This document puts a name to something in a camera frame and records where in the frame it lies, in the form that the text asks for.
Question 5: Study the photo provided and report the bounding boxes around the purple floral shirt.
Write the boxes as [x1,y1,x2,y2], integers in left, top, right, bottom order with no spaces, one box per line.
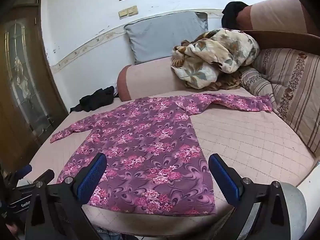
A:
[50,93,273,217]

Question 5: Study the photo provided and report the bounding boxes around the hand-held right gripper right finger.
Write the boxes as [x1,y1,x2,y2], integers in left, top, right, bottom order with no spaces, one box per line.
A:
[208,153,293,240]

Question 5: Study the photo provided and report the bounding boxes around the black cloth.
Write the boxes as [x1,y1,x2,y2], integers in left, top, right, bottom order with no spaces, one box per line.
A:
[221,1,249,29]
[69,86,115,113]

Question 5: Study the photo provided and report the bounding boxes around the wooden door with glass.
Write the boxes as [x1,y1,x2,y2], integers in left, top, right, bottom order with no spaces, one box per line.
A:
[0,0,69,173]

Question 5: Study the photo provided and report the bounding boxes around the striped floral cushion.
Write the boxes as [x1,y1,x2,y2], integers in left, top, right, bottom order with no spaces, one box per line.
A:
[239,47,320,153]

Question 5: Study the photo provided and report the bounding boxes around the grey pillow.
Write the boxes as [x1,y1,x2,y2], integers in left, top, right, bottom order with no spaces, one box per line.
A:
[124,11,208,65]

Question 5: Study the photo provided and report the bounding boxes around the cream floral blanket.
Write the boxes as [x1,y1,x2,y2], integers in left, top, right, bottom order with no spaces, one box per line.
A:
[171,28,260,89]

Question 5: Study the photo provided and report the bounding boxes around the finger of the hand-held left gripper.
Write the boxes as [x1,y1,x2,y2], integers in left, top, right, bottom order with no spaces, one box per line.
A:
[10,164,33,180]
[32,169,55,184]

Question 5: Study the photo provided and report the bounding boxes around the person's jeans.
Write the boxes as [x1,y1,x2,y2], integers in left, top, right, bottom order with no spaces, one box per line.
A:
[96,226,125,240]

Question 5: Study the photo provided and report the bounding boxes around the brown blanket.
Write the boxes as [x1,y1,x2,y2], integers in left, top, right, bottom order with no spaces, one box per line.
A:
[179,40,243,92]

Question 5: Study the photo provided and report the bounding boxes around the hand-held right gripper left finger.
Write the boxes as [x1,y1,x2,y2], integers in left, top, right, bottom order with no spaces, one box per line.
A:
[25,152,108,240]

